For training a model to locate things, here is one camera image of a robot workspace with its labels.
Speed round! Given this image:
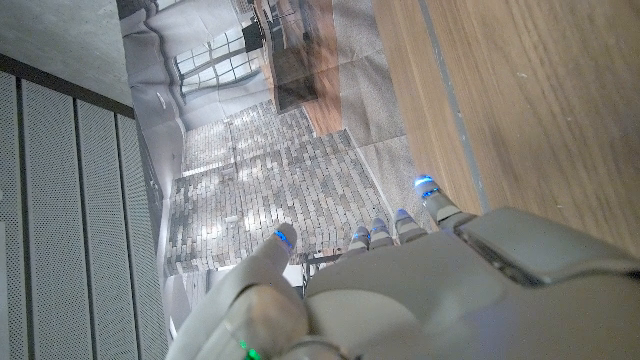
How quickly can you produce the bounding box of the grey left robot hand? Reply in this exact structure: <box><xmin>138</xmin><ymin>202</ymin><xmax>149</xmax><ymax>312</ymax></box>
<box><xmin>165</xmin><ymin>174</ymin><xmax>640</xmax><ymax>360</ymax></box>

